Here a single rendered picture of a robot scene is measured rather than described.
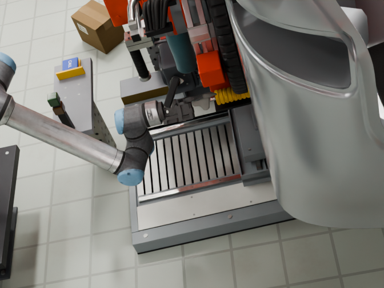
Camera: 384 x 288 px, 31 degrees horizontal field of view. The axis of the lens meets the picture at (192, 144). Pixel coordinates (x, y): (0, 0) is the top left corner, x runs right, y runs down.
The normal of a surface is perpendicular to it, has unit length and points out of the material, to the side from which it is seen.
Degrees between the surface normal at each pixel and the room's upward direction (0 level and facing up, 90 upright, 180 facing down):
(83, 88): 0
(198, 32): 45
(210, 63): 0
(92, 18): 0
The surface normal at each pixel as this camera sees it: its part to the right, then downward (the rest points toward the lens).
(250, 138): -0.23, -0.62
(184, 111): -0.09, 0.10
